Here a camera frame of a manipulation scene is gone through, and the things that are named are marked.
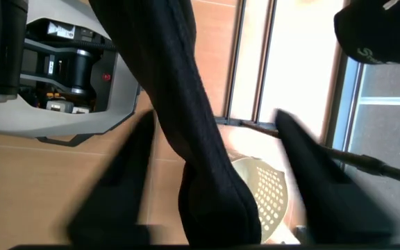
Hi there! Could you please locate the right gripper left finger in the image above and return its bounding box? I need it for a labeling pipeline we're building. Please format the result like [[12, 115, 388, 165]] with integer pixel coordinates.
[[66, 110, 156, 246]]

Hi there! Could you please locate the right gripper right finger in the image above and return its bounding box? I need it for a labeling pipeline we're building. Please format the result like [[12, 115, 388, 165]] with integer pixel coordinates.
[[274, 109, 395, 244]]

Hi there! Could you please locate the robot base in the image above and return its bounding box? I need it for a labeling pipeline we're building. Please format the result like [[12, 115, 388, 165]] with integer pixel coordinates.
[[0, 0, 142, 147]]

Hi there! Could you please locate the black clothes rack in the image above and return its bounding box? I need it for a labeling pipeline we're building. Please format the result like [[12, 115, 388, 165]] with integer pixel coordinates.
[[215, 0, 400, 190]]

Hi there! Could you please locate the white laundry basket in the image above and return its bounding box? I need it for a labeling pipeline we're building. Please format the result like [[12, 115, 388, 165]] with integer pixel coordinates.
[[229, 151, 290, 244]]

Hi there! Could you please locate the window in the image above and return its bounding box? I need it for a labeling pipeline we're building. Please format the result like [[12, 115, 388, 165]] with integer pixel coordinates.
[[324, 51, 400, 244]]

